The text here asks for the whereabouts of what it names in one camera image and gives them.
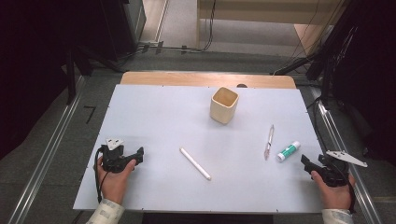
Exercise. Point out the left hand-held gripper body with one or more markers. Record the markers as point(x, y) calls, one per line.
point(112, 160)

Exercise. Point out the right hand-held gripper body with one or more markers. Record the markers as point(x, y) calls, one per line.
point(334, 174)

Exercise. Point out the green and white glue stick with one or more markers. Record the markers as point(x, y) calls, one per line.
point(288, 151)

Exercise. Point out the clear pink pen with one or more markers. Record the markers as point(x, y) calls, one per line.
point(269, 141)

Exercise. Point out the white pen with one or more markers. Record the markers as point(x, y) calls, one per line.
point(195, 164)

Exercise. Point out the beige square pen holder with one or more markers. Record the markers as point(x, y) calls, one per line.
point(221, 113)

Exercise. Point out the person's right hand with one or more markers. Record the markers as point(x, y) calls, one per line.
point(336, 196)

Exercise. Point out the person's left hand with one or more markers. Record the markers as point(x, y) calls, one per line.
point(115, 183)

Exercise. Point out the white board mat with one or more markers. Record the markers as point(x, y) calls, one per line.
point(162, 118)

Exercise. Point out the black metal stand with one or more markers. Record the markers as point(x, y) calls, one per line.
point(325, 62)
point(71, 77)

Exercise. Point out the dark round table grommet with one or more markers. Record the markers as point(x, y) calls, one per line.
point(241, 85)

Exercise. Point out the dark cabinet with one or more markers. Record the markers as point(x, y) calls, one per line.
point(124, 25)

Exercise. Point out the light wooden bench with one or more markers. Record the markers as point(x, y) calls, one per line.
point(249, 14)

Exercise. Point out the aluminium floor rail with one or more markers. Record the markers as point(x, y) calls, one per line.
point(358, 183)
point(43, 158)

